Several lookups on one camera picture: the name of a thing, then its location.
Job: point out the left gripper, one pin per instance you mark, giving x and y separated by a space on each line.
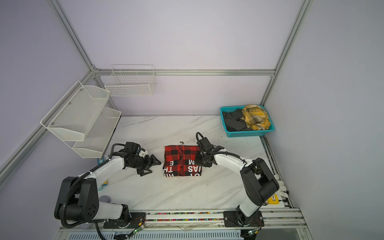
148 164

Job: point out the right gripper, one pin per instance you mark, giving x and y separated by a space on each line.
197 155

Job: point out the red black plaid shirt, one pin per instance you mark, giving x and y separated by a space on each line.
180 161

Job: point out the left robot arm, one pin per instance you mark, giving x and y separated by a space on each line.
78 200

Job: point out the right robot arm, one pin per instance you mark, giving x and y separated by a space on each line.
259 182

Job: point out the dark grey shirt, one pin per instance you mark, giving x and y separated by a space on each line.
234 121

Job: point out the grey foam pad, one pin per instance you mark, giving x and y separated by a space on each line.
105 199

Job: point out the teal plastic basket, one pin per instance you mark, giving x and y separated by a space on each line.
234 134

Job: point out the yellow plaid shirt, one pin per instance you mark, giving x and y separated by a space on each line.
256 118

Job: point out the yellow tape measure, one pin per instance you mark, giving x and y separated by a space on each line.
273 200

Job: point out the white work glove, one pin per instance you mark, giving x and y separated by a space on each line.
282 193

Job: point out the white mesh wall shelf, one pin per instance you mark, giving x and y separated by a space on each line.
83 121

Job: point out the white wire wall basket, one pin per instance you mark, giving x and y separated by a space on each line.
131 80

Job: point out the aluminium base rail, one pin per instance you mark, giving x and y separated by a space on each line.
269 224

